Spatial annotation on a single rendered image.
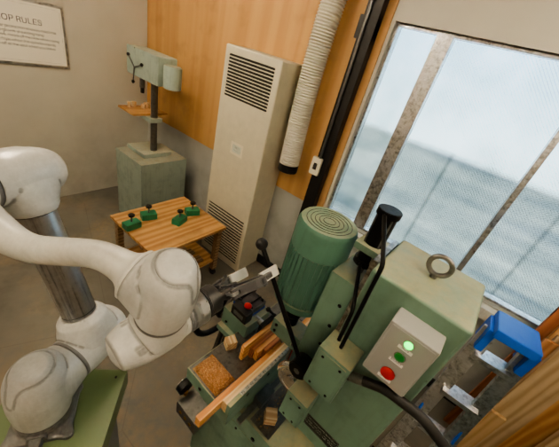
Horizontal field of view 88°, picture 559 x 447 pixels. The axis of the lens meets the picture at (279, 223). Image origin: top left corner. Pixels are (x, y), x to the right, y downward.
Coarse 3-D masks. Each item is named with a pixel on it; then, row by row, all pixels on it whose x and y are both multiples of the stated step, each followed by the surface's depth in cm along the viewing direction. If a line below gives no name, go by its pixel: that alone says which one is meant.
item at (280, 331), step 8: (280, 312) 107; (280, 320) 104; (272, 328) 106; (280, 328) 103; (296, 328) 102; (304, 328) 103; (280, 336) 105; (288, 336) 102; (296, 336) 100; (288, 344) 103
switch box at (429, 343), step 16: (400, 320) 59; (416, 320) 60; (384, 336) 61; (400, 336) 58; (416, 336) 56; (432, 336) 57; (384, 352) 62; (416, 352) 57; (432, 352) 55; (368, 368) 66; (400, 368) 60; (416, 368) 58; (400, 384) 61
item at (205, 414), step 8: (304, 320) 123; (264, 360) 103; (256, 368) 100; (240, 376) 97; (232, 384) 94; (224, 392) 91; (216, 400) 89; (208, 408) 86; (216, 408) 88; (200, 416) 84; (208, 416) 86; (200, 424) 84
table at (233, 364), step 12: (276, 312) 128; (240, 336) 114; (252, 336) 115; (216, 348) 107; (240, 348) 110; (228, 360) 104; (240, 360) 106; (252, 360) 107; (192, 372) 98; (240, 372) 102; (276, 372) 110; (204, 384) 96; (264, 384) 105; (204, 396) 96; (216, 396) 93; (252, 396) 100; (240, 408) 96; (228, 420) 92
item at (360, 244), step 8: (384, 208) 69; (392, 208) 71; (376, 216) 70; (392, 216) 68; (400, 216) 68; (376, 224) 71; (392, 224) 69; (368, 232) 73; (376, 232) 71; (360, 240) 74; (368, 240) 73; (376, 240) 72; (360, 248) 74; (368, 248) 72; (376, 248) 73; (360, 256) 76; (368, 256) 74; (368, 264) 75
